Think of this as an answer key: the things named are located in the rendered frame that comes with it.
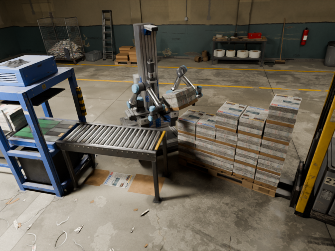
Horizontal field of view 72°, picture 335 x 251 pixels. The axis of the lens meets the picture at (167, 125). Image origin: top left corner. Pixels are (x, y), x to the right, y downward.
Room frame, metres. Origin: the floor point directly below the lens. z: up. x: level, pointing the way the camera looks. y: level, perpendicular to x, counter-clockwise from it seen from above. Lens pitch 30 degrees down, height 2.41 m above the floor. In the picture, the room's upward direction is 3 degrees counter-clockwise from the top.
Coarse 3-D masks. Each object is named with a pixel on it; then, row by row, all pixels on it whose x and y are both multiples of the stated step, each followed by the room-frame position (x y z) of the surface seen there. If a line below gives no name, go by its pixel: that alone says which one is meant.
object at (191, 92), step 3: (186, 87) 3.06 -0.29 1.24; (189, 87) 2.99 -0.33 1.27; (192, 87) 2.99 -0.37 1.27; (180, 90) 2.99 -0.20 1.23; (186, 90) 2.91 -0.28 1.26; (189, 90) 2.94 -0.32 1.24; (192, 90) 2.97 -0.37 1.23; (189, 93) 2.92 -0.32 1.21; (192, 93) 2.96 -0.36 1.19; (195, 93) 2.99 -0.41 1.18; (189, 96) 2.90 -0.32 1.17; (192, 96) 2.94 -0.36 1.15; (195, 96) 2.97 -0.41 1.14; (189, 99) 2.89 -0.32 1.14; (192, 99) 2.92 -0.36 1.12
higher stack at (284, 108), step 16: (288, 96) 2.50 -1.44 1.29; (272, 112) 2.27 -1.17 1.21; (288, 112) 2.19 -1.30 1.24; (272, 128) 2.25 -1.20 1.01; (288, 128) 2.16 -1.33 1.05; (272, 144) 2.23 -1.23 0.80; (272, 160) 2.21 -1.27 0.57; (256, 176) 2.28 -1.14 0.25; (272, 176) 2.18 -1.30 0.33; (272, 192) 2.16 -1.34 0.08
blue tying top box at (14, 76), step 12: (12, 60) 2.92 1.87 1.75; (24, 60) 2.89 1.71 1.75; (36, 60) 2.86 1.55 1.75; (48, 60) 2.96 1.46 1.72; (0, 72) 2.57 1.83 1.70; (12, 72) 2.53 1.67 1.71; (24, 72) 2.56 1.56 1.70; (36, 72) 2.72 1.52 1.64; (48, 72) 2.90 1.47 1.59; (0, 84) 2.59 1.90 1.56; (12, 84) 2.54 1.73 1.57; (24, 84) 2.51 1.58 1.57
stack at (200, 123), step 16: (192, 112) 3.09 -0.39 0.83; (192, 128) 2.78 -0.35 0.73; (208, 128) 2.66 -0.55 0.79; (192, 144) 2.78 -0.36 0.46; (208, 144) 2.65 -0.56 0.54; (240, 144) 2.42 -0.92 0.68; (256, 144) 2.32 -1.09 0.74; (208, 160) 2.65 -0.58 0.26; (224, 160) 2.52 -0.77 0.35; (240, 160) 2.41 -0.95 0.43; (256, 160) 2.31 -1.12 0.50
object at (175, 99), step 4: (176, 92) 2.87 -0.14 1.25; (180, 92) 2.83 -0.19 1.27; (164, 96) 2.92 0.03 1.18; (168, 96) 2.85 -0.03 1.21; (172, 96) 2.79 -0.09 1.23; (176, 96) 2.76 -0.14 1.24; (180, 96) 2.81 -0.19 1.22; (184, 96) 2.85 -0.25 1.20; (164, 100) 2.92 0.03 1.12; (168, 100) 2.86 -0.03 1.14; (172, 100) 2.80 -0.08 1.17; (176, 100) 2.75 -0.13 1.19; (180, 100) 2.78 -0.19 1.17; (184, 100) 2.83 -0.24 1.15; (164, 104) 2.93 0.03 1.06; (168, 104) 2.86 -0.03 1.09; (172, 104) 2.81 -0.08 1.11; (176, 104) 2.75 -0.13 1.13; (180, 104) 2.76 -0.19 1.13; (184, 104) 2.80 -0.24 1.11
